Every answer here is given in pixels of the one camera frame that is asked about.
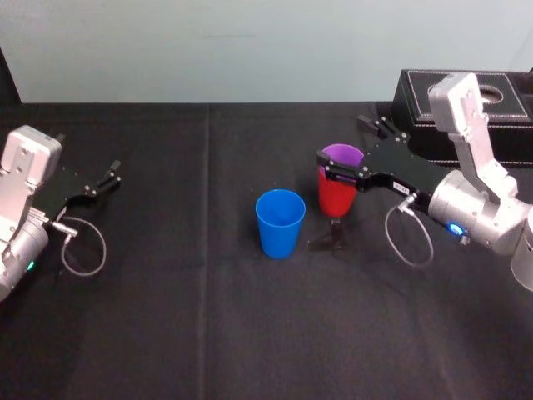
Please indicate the black table cloth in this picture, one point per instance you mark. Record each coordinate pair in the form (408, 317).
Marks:
(208, 333)

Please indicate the black stitched tissue box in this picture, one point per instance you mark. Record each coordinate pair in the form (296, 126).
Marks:
(416, 96)

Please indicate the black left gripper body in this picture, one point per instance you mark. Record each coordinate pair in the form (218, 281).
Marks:
(62, 187)

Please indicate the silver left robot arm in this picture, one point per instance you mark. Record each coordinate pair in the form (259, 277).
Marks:
(25, 154)

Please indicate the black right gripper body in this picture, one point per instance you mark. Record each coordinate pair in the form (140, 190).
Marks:
(395, 166)

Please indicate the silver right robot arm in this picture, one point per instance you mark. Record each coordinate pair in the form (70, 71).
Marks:
(470, 200)

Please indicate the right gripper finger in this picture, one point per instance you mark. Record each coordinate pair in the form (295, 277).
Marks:
(387, 131)
(343, 171)

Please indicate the blue plastic cup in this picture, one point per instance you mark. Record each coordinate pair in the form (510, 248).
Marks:
(279, 233)

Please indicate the purple plastic cup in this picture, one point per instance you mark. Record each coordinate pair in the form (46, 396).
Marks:
(343, 153)

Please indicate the red plastic cup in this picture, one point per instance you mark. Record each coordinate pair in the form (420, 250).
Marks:
(335, 200)

